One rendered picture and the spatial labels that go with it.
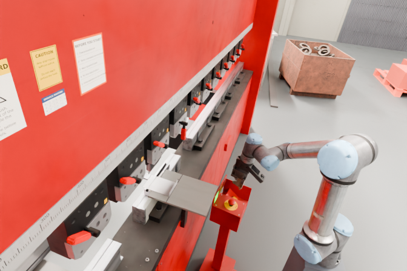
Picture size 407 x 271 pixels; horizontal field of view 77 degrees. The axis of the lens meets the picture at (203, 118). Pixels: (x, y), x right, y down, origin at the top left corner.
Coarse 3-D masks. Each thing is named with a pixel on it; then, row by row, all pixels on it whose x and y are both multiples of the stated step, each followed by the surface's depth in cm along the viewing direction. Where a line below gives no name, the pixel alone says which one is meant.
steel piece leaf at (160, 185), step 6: (156, 180) 117; (162, 180) 117; (168, 180) 117; (150, 186) 113; (156, 186) 113; (162, 186) 114; (168, 186) 114; (174, 186) 114; (162, 192) 111; (168, 192) 111
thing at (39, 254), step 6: (42, 246) 91; (48, 246) 95; (36, 252) 89; (42, 252) 92; (48, 252) 95; (30, 258) 87; (36, 258) 90; (42, 258) 93; (24, 264) 85; (30, 264) 88; (36, 264) 91; (18, 270) 83; (24, 270) 86; (30, 270) 89
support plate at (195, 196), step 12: (180, 180) 118; (192, 180) 119; (156, 192) 111; (180, 192) 112; (192, 192) 113; (204, 192) 113; (180, 204) 106; (192, 204) 107; (204, 204) 108; (204, 216) 103
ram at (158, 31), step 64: (0, 0) 34; (64, 0) 43; (128, 0) 60; (192, 0) 97; (256, 0) 258; (64, 64) 47; (128, 64) 66; (192, 64) 115; (64, 128) 50; (128, 128) 75; (0, 192) 41; (64, 192) 55
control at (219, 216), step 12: (228, 180) 149; (216, 192) 135; (228, 192) 149; (240, 192) 150; (216, 204) 136; (240, 204) 138; (216, 216) 138; (228, 216) 134; (240, 216) 131; (228, 228) 138
